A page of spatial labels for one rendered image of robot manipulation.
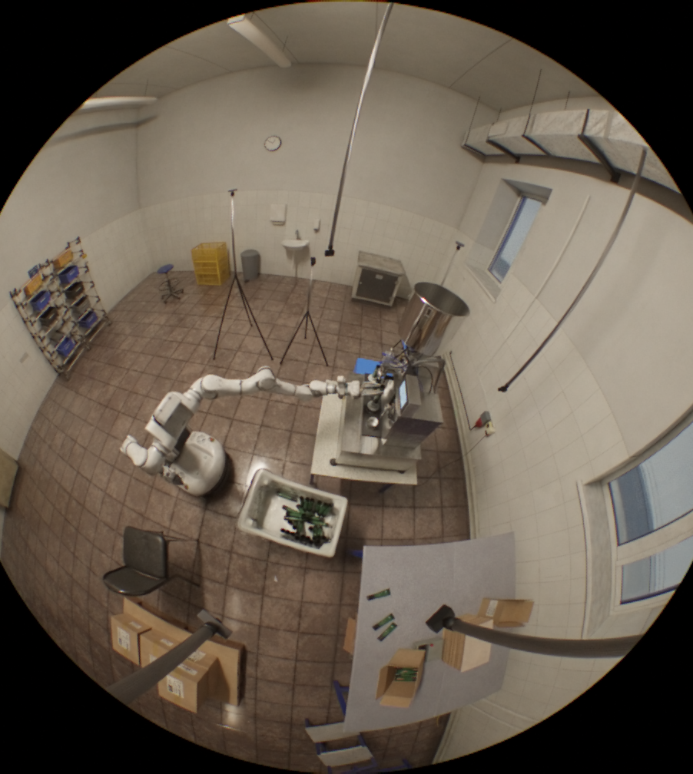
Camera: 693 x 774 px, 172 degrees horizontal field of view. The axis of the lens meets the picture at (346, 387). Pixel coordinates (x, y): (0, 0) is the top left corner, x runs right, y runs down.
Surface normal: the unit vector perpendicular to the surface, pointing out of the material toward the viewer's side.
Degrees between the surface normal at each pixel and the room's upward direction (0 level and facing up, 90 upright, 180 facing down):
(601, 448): 90
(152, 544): 0
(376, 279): 90
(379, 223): 90
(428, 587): 0
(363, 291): 90
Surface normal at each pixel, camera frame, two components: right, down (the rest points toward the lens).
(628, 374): -0.98, -0.18
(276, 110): -0.08, 0.78
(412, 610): 0.18, -0.60
